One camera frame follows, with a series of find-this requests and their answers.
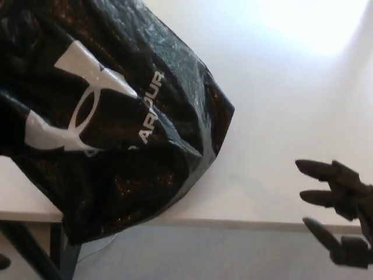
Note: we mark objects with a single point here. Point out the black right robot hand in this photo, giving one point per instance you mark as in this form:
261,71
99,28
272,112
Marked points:
349,192

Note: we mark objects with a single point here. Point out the black and red plastic bag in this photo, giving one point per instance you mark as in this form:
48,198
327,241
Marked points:
116,146

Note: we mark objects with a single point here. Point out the dark metal desk leg frame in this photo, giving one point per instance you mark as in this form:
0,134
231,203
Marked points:
65,259

